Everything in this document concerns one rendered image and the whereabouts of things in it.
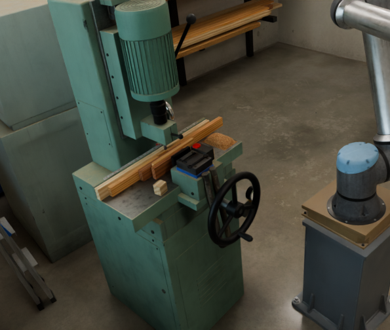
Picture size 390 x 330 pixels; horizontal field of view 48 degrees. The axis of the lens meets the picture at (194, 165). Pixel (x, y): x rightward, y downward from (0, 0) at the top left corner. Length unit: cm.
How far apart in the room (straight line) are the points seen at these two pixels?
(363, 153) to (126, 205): 90
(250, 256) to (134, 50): 148
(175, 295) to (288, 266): 83
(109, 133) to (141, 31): 50
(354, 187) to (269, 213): 113
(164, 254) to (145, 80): 66
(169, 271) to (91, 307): 81
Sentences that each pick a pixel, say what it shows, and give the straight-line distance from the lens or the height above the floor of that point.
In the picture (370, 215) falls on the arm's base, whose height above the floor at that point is 65.
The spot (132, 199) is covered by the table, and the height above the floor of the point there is 90.
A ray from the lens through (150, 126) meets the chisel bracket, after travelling 167.
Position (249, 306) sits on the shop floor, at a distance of 233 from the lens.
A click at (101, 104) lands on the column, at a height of 114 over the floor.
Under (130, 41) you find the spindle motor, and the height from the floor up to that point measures 141.
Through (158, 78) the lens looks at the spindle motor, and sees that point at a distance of 150.
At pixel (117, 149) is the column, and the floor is 94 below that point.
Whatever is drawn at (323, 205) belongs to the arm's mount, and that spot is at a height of 61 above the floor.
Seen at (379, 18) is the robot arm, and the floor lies 141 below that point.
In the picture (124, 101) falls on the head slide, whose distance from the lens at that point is 166.
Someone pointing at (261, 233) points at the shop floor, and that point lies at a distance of 269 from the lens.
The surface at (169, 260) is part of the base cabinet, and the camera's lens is 173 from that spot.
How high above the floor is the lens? 184
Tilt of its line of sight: 34 degrees down
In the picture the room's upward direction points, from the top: 8 degrees counter-clockwise
